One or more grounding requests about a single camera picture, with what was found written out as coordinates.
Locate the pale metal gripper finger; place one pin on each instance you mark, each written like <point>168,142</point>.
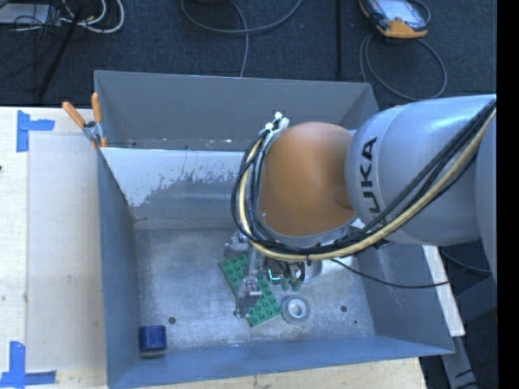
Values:
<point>248,294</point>
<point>235,246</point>

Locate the dark green flat block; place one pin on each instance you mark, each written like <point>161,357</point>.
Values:
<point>265,304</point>

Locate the grey metal bin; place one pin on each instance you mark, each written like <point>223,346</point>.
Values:
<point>190,274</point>

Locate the blue cylinder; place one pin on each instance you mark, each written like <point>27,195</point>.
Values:
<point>153,340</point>

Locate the pale wood flat board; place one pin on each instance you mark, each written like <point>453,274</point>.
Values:
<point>61,237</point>

